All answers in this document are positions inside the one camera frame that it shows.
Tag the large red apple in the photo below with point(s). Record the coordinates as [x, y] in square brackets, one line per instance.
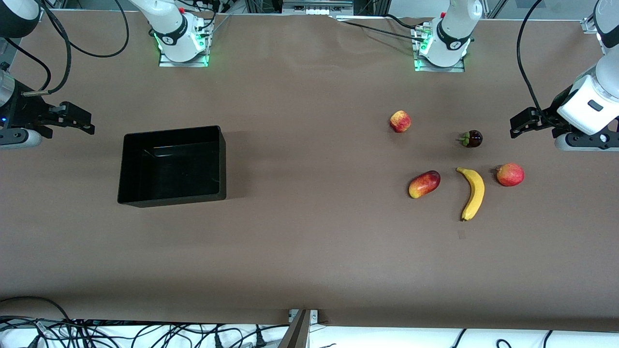
[510, 175]

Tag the small red yellow apple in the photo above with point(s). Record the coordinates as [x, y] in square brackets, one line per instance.
[400, 122]

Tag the black plastic box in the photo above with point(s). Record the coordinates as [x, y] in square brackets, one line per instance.
[169, 169]

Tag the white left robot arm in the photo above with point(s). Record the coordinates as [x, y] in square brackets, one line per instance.
[452, 29]

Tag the dark purple mangosteen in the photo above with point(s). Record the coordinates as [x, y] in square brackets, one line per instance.
[474, 139]

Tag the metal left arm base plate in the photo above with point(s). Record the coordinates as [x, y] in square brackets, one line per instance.
[457, 70]

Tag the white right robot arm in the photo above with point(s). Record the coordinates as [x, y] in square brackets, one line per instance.
[169, 24]

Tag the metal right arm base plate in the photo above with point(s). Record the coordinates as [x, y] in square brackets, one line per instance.
[167, 64]

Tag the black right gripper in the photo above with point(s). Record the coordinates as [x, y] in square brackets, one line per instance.
[25, 110]

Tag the small metal table bracket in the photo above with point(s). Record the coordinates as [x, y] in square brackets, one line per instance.
[313, 316]

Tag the red yellow mango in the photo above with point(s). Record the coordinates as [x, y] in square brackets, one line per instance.
[424, 184]

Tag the dark camera mount pole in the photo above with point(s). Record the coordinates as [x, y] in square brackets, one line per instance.
[296, 333]

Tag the yellow banana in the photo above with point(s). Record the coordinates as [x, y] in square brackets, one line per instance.
[476, 191]

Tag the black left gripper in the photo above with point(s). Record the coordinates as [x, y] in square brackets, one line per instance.
[552, 112]

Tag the grey metal frame unit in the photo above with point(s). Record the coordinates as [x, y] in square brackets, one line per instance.
[316, 6]

